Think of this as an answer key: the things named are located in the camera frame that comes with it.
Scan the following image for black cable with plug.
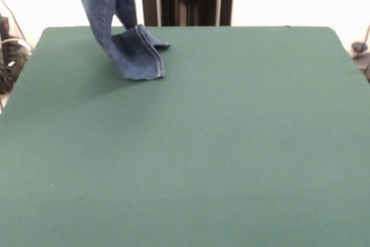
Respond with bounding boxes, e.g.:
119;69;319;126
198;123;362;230
351;24;370;83

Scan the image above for blue denim jeans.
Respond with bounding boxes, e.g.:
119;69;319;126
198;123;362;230
69;0;171;82

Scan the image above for dark green table cloth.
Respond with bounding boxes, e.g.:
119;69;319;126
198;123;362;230
0;26;370;247

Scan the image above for black cable bundle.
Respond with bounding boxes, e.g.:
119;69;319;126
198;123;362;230
0;15;33;95

